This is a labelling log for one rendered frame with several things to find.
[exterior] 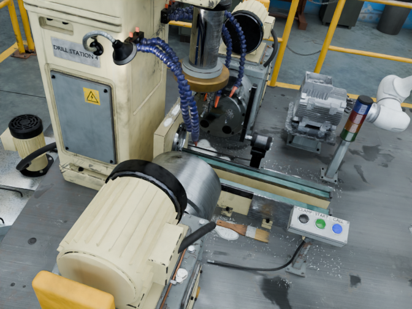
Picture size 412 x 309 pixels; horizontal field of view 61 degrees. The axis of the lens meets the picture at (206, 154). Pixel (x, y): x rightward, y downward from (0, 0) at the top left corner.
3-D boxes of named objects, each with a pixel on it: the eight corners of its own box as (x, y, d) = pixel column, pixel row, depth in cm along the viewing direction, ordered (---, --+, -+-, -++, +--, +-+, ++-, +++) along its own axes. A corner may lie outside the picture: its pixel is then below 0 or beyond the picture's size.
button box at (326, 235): (286, 230, 109) (289, 226, 105) (290, 209, 112) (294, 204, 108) (341, 247, 107) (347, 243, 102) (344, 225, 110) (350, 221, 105)
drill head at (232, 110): (181, 140, 151) (185, 89, 134) (208, 94, 181) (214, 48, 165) (237, 156, 147) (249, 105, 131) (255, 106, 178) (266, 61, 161)
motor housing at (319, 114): (290, 127, 166) (303, 92, 154) (292, 106, 181) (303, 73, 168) (333, 137, 164) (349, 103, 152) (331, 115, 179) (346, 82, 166)
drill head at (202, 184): (103, 273, 102) (95, 219, 85) (153, 187, 129) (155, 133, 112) (185, 301, 98) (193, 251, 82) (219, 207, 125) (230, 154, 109)
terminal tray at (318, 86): (300, 95, 159) (305, 81, 155) (301, 84, 167) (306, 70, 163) (327, 101, 158) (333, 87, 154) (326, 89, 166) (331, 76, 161)
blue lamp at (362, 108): (352, 112, 136) (357, 102, 133) (352, 104, 140) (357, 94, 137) (368, 116, 135) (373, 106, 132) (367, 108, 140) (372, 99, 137)
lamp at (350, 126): (344, 130, 142) (348, 121, 139) (344, 122, 146) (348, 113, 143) (359, 134, 141) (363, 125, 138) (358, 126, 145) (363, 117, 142)
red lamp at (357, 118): (348, 121, 139) (352, 112, 136) (348, 113, 143) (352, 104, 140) (363, 125, 138) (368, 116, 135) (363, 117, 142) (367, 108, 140)
